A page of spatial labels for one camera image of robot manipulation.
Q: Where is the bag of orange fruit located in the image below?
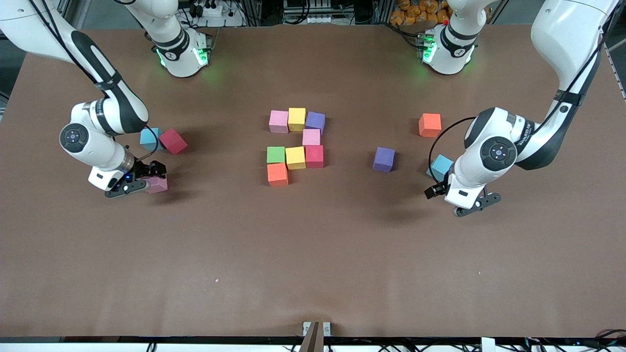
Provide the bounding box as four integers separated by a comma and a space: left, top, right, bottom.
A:
390, 0, 448, 26

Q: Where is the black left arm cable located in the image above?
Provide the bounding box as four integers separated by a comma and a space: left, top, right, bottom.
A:
428, 0, 618, 182

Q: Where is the purple foam cube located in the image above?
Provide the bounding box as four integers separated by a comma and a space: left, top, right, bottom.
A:
373, 147, 396, 173
305, 111, 326, 136

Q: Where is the red foam cube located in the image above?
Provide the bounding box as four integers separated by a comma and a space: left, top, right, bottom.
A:
305, 145, 324, 169
158, 127, 188, 155

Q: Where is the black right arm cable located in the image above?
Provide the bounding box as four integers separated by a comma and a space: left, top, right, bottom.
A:
28, 0, 160, 163

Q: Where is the blue foam cube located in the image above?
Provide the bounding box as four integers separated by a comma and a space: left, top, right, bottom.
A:
140, 128, 162, 152
426, 154, 454, 180

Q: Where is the metal table edge bracket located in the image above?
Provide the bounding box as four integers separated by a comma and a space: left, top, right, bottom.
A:
302, 321, 332, 352

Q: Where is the orange foam cube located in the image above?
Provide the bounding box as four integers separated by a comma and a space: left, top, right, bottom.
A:
419, 113, 442, 138
267, 163, 290, 187

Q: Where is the silver equipment rack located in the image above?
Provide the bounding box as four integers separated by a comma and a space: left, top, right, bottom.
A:
283, 0, 343, 25

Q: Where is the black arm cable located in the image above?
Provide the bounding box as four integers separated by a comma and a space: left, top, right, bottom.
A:
28, 0, 160, 163
428, 0, 618, 182

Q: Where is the yellow foam cube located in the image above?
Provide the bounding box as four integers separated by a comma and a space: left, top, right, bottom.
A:
286, 146, 307, 170
288, 108, 307, 132

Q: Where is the white power strip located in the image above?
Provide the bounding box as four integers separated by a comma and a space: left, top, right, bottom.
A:
188, 0, 230, 18

